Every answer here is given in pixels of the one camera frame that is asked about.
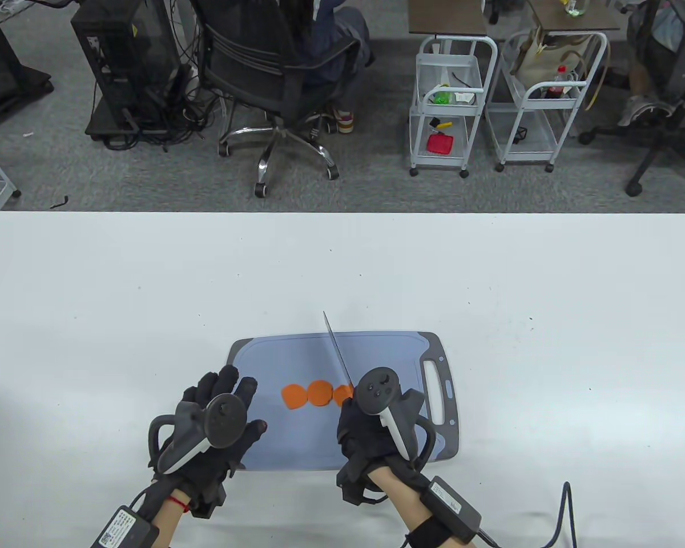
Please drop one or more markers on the black kitchen knife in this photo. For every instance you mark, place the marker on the black kitchen knife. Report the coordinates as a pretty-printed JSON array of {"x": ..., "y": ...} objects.
[{"x": 337, "y": 348}]

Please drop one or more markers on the person's left forearm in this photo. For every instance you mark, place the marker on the person's left forearm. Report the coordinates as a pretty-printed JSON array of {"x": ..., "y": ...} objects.
[{"x": 168, "y": 519}]

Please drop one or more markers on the small white box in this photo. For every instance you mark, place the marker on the small white box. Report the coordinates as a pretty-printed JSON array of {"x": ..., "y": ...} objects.
[{"x": 464, "y": 98}]

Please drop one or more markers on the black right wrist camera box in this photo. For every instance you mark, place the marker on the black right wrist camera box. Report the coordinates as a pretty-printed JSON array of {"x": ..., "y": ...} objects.
[{"x": 448, "y": 502}]

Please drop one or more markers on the blue grey cutting board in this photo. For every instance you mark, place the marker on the blue grey cutting board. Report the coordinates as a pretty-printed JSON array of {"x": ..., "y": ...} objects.
[{"x": 297, "y": 365}]

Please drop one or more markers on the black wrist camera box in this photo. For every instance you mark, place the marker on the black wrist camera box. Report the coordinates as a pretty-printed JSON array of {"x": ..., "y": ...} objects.
[
  {"x": 123, "y": 528},
  {"x": 448, "y": 502}
]

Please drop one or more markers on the red capped dark bottle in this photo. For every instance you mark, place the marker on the red capped dark bottle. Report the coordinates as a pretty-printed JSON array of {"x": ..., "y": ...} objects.
[{"x": 556, "y": 85}]

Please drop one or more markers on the person's left hand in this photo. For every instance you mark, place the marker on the person's left hand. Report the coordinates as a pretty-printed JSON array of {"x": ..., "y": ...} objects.
[{"x": 214, "y": 465}]

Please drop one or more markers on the beige bag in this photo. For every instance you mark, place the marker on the beige bag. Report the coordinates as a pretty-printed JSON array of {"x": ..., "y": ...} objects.
[{"x": 534, "y": 68}]

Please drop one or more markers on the black office chair chrome base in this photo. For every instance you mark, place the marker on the black office chair chrome base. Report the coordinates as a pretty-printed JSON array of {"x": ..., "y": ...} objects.
[{"x": 251, "y": 63}]

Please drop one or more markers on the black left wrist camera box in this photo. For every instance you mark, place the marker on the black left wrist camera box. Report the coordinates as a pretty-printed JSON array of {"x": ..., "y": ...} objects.
[{"x": 123, "y": 528}]

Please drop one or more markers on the black equipment stand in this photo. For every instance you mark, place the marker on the black equipment stand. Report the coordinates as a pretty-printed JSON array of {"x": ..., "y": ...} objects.
[{"x": 0, "y": 74}]

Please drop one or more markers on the small black floor scrap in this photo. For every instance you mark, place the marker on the small black floor scrap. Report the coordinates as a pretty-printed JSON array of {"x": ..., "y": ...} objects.
[{"x": 63, "y": 201}]

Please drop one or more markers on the black computer tower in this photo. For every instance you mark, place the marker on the black computer tower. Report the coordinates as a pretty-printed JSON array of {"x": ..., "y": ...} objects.
[{"x": 120, "y": 57}]

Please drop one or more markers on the red flat pouch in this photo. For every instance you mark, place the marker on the red flat pouch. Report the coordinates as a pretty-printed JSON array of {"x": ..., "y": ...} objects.
[{"x": 439, "y": 144}]

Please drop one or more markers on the green plastic item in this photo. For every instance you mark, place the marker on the green plastic item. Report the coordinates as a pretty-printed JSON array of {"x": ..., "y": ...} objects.
[{"x": 442, "y": 98}]

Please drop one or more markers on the black white hand controller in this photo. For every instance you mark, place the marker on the black white hand controller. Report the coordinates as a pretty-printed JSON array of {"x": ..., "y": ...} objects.
[
  {"x": 225, "y": 419},
  {"x": 379, "y": 388}
]

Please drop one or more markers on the person's right hand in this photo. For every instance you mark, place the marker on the person's right hand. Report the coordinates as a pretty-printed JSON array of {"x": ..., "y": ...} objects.
[{"x": 365, "y": 442}]

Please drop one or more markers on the brown wooden table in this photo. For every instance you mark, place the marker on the brown wooden table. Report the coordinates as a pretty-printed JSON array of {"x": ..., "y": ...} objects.
[
  {"x": 593, "y": 17},
  {"x": 445, "y": 17}
]

